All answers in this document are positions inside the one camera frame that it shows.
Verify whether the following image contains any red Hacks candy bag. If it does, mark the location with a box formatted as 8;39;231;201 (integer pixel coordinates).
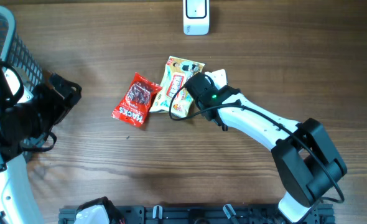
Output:
111;73;162;128

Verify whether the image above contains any yellow snack bag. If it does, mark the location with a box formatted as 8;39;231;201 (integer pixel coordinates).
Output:
149;56;205;118

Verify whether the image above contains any dark grey mesh basket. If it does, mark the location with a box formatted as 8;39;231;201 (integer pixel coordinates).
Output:
0;4;45;162

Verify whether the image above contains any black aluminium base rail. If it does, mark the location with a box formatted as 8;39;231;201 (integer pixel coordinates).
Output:
58;204;336;224

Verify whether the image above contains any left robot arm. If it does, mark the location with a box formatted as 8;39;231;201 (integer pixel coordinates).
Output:
0;61;81;223

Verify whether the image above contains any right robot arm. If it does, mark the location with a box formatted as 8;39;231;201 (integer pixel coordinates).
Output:
183;73;348;223

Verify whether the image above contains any white barcode scanner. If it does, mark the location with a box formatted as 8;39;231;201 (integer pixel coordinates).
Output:
182;0;210;35

